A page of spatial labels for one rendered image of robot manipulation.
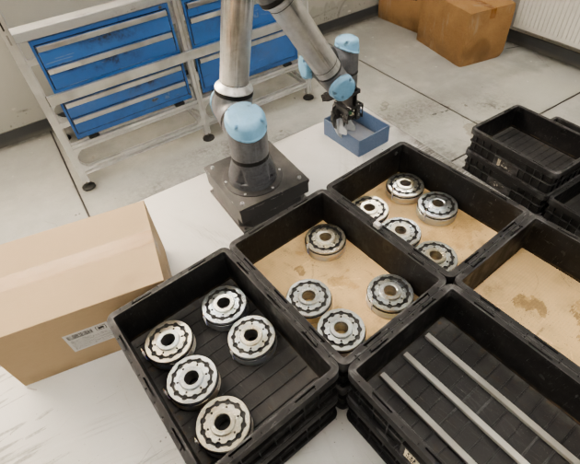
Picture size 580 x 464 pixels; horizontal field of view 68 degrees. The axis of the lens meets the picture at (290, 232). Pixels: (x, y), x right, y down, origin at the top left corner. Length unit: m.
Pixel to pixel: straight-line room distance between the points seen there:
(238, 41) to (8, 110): 2.57
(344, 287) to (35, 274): 0.73
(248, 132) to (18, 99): 2.57
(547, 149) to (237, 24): 1.44
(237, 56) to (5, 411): 1.05
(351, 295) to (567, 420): 0.46
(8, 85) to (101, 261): 2.54
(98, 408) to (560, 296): 1.08
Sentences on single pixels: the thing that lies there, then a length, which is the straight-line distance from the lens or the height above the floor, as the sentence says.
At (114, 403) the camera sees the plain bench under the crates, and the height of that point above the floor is 0.70.
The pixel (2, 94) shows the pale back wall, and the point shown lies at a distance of 3.58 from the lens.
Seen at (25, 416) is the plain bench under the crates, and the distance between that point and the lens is 1.24.
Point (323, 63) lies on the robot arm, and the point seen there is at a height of 1.13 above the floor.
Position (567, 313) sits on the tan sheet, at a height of 0.83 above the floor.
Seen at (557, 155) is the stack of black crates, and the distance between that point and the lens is 2.16.
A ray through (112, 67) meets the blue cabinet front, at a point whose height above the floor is 0.64.
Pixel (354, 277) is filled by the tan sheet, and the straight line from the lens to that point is 1.05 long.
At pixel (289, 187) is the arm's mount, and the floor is 0.80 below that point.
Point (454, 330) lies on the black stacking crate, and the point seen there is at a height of 0.83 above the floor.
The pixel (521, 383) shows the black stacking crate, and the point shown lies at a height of 0.83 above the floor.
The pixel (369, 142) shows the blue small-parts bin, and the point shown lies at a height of 0.74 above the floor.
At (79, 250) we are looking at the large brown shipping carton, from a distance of 1.18.
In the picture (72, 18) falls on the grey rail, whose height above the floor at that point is 0.93.
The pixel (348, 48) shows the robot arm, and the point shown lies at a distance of 1.42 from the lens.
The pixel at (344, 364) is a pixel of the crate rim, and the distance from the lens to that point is 0.82.
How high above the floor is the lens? 1.67
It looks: 47 degrees down
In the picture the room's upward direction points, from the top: 6 degrees counter-clockwise
